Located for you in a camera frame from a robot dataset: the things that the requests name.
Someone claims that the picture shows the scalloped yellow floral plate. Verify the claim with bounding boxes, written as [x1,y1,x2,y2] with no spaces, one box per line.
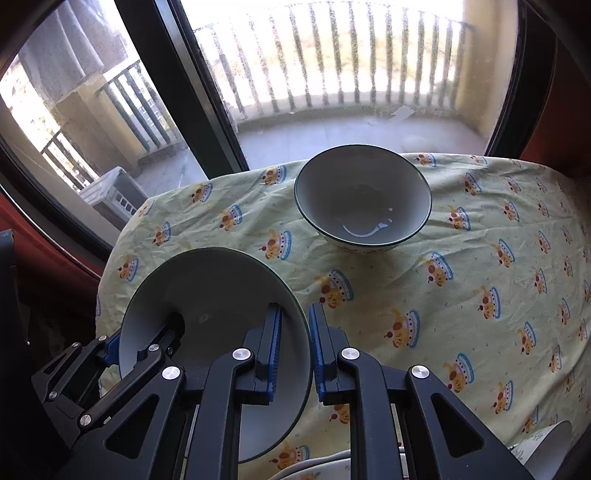
[277,466,352,480]

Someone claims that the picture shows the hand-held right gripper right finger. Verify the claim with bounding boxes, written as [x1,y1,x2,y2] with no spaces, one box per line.
[308,302,536,480]

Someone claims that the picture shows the cream bowl green print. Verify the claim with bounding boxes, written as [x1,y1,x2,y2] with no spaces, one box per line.
[119,247,314,463]
[294,144,432,254]

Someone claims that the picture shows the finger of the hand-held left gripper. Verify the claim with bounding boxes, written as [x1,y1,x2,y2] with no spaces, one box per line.
[95,333,122,367]
[76,312,185,430]

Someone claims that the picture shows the hanging grey cloth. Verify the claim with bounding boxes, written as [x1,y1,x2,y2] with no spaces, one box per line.
[18,0,127,100]

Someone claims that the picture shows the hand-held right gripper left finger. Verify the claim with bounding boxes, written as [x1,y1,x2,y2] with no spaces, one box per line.
[58,303,283,480]

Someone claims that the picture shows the yellow printed tablecloth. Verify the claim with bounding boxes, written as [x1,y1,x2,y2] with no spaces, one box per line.
[95,152,591,480]

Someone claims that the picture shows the balcony railing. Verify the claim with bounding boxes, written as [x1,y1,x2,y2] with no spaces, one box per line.
[41,0,474,190]

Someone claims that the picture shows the red curtain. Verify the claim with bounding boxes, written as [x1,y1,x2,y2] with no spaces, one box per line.
[522,41,591,178]
[0,194,105,324]

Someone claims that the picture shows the large yellow floral plate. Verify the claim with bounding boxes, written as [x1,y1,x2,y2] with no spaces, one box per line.
[270,455,409,480]

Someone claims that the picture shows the dark window frame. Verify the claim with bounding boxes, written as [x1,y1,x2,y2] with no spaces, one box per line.
[0,0,561,266]

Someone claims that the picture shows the cream bowl floral line print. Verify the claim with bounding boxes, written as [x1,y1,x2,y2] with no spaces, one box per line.
[510,420,574,480]

